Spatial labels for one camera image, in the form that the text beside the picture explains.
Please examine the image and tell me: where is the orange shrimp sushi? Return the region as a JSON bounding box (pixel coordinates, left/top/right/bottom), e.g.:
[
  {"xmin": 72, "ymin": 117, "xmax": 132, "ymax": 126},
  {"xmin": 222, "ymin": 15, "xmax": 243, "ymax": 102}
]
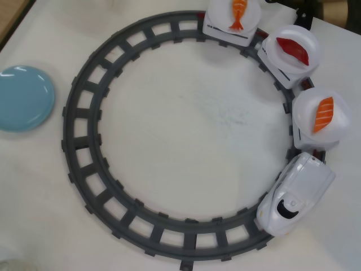
[{"xmin": 228, "ymin": 0, "xmax": 249, "ymax": 31}]

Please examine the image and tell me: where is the red tuna sushi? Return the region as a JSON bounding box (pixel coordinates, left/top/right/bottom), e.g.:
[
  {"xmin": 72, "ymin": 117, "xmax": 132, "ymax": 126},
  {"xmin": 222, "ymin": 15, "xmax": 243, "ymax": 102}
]
[{"xmin": 275, "ymin": 37, "xmax": 311, "ymax": 68}]

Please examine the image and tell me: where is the white round plastic plate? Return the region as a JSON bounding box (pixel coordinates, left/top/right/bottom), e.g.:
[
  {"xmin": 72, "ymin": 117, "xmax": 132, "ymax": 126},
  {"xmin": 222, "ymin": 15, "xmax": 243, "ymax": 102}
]
[
  {"xmin": 293, "ymin": 88, "xmax": 352, "ymax": 142},
  {"xmin": 208, "ymin": 0, "xmax": 261, "ymax": 36},
  {"xmin": 266, "ymin": 25, "xmax": 320, "ymax": 76}
]

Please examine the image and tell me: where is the orange salmon sushi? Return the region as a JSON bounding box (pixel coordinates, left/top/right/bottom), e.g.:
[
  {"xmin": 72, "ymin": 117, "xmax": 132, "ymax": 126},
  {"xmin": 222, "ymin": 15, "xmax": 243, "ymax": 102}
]
[{"xmin": 312, "ymin": 96, "xmax": 335, "ymax": 134}]

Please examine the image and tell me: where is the white Shinkansen toy locomotive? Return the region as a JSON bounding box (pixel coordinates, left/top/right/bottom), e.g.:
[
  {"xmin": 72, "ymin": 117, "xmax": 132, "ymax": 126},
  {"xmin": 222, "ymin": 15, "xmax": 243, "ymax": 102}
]
[{"xmin": 255, "ymin": 151, "xmax": 337, "ymax": 237}]

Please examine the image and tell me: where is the blue round dish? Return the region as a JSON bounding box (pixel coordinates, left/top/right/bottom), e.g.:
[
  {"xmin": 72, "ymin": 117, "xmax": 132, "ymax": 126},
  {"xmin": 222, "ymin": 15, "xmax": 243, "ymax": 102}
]
[{"xmin": 0, "ymin": 64, "xmax": 56, "ymax": 133}]

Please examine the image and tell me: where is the gray circular toy track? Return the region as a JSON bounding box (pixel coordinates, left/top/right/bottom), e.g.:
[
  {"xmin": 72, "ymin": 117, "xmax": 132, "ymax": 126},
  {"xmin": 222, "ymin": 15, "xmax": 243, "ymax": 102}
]
[{"xmin": 60, "ymin": 10, "xmax": 329, "ymax": 270}]

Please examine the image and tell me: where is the white toy train carriage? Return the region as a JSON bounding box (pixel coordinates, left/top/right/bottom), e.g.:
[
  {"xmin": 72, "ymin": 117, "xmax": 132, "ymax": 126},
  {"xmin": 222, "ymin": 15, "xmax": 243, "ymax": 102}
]
[
  {"xmin": 257, "ymin": 38, "xmax": 317, "ymax": 90},
  {"xmin": 202, "ymin": 11, "xmax": 258, "ymax": 47},
  {"xmin": 292, "ymin": 123, "xmax": 341, "ymax": 151}
]

